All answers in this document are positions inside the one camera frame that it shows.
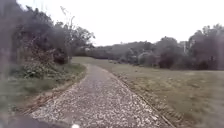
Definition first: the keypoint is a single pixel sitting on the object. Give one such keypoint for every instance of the grass verge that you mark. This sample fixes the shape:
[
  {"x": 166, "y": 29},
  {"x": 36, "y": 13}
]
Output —
[{"x": 36, "y": 83}]

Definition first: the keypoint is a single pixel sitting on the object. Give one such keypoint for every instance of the robot's own part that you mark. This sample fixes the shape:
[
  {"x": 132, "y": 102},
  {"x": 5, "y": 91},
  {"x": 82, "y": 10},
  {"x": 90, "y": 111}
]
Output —
[{"x": 75, "y": 126}]

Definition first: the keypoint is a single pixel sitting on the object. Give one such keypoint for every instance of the grass field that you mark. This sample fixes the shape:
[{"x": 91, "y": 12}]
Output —
[{"x": 173, "y": 86}]

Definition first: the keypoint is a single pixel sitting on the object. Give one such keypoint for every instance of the grey gravel path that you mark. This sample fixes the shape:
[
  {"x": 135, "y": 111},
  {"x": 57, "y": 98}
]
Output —
[{"x": 100, "y": 100}]

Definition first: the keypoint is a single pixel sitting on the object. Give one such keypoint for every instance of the wood of trees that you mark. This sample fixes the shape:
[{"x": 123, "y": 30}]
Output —
[{"x": 40, "y": 36}]

